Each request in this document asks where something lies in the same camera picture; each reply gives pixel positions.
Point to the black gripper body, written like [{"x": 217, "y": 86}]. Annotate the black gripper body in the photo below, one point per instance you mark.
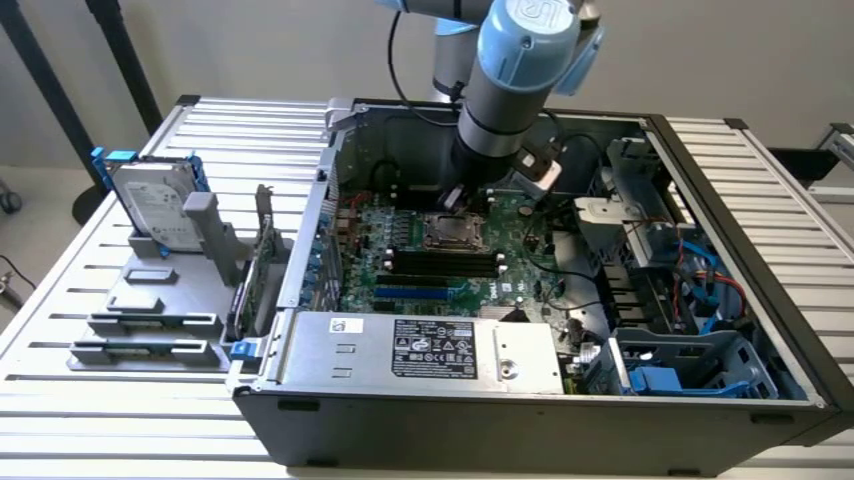
[{"x": 481, "y": 167}]

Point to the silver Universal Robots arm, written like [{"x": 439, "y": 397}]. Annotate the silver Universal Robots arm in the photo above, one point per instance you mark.
[{"x": 509, "y": 75}]

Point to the metal CPU socket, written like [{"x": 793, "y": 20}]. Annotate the metal CPU socket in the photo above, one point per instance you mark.
[{"x": 453, "y": 231}]

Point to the green Dell motherboard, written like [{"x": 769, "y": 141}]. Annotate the green Dell motherboard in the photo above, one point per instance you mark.
[{"x": 440, "y": 260}]

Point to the black RAM slot bank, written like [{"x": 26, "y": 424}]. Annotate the black RAM slot bank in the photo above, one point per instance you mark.
[{"x": 445, "y": 261}]

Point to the black expansion slot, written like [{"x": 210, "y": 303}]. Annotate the black expansion slot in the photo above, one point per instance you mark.
[{"x": 412, "y": 280}]

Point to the black open PC case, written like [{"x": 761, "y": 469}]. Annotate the black open PC case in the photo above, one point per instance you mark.
[{"x": 527, "y": 280}]

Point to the blue expansion slot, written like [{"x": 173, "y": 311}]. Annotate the blue expansion slot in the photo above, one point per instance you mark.
[{"x": 412, "y": 294}]

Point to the grey metal disk bay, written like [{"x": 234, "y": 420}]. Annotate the grey metal disk bay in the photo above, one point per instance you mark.
[{"x": 627, "y": 225}]

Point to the silver power supply unit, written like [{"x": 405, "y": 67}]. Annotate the silver power supply unit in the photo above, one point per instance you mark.
[{"x": 420, "y": 352}]

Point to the green graphics card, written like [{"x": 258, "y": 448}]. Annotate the green graphics card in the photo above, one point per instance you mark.
[{"x": 252, "y": 270}]

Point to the blue case latch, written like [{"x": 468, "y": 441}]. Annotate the blue case latch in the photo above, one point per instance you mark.
[{"x": 242, "y": 348}]

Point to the grey parts rack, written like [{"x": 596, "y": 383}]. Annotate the grey parts rack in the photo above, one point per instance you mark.
[{"x": 180, "y": 300}]

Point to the grey metal drive cage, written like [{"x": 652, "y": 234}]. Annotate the grey metal drive cage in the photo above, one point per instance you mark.
[{"x": 687, "y": 362}]

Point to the black stand pole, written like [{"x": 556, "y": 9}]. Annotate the black stand pole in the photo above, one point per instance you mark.
[{"x": 46, "y": 85}]

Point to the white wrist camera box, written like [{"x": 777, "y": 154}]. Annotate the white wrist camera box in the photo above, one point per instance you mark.
[{"x": 539, "y": 170}]

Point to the hard disk in blue bracket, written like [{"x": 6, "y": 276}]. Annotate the hard disk in blue bracket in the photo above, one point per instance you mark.
[{"x": 157, "y": 204}]

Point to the blue drive bracket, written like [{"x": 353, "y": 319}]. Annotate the blue drive bracket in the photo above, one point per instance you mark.
[{"x": 653, "y": 380}]

